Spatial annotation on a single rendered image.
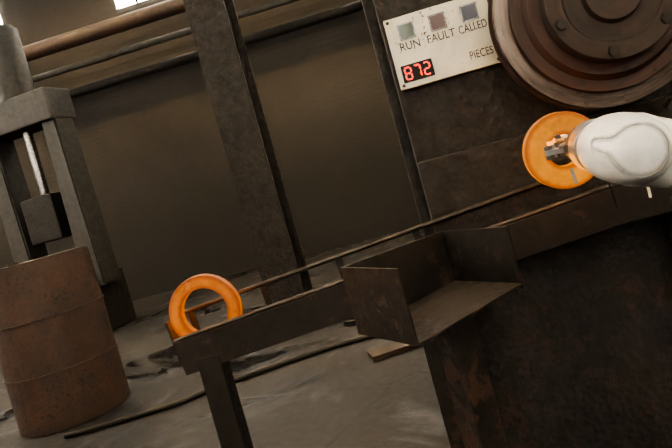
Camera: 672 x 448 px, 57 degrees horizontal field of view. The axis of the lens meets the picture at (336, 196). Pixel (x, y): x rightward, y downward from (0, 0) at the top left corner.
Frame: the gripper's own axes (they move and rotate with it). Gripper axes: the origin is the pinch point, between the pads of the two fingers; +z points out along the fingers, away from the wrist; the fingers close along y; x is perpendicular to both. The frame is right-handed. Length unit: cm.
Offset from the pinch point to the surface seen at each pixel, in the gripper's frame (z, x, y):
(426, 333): -21.4, -24.2, -35.1
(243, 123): 275, 40, -125
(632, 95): 18.2, 4.2, 21.9
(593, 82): 16.7, 9.4, 14.0
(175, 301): 19, -15, -95
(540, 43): 15.4, 20.8, 4.7
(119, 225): 629, -15, -401
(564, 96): 18.4, 8.1, 7.7
